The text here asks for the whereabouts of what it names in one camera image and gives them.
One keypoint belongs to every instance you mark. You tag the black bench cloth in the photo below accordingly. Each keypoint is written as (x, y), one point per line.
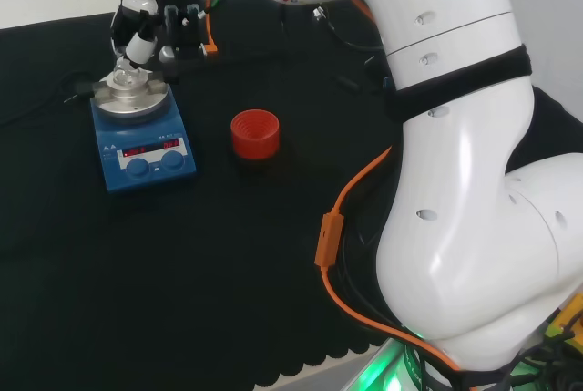
(205, 227)

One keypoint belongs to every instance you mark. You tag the clear glass round-bottom flask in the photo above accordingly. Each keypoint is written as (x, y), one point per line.
(125, 75)

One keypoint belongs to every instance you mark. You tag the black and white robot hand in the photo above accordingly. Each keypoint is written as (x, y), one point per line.
(157, 31)

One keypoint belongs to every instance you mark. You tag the heater with blue base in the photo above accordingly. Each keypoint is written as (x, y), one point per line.
(139, 129)

